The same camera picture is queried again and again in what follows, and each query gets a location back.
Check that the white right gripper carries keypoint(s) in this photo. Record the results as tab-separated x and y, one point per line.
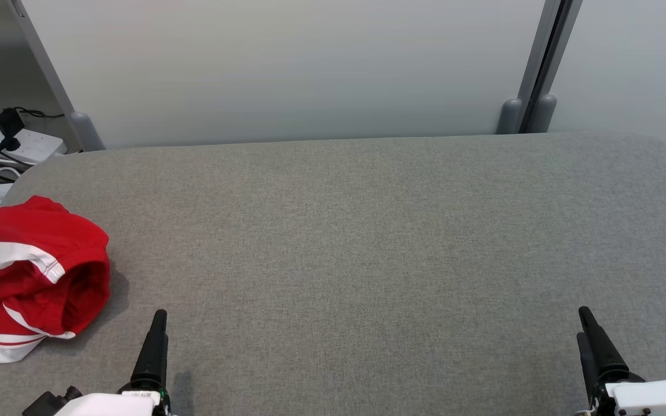
657	400

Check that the grey partition post with foot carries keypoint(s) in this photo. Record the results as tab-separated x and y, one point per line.
509	118
44	63
544	112

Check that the black power plug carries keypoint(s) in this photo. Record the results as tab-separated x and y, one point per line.
10	144

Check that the red shorts white trim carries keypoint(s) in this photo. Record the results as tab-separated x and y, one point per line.
32	228

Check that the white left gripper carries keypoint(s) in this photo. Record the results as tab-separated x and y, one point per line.
107	405

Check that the black power adapter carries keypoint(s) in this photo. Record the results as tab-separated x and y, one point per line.
9	122

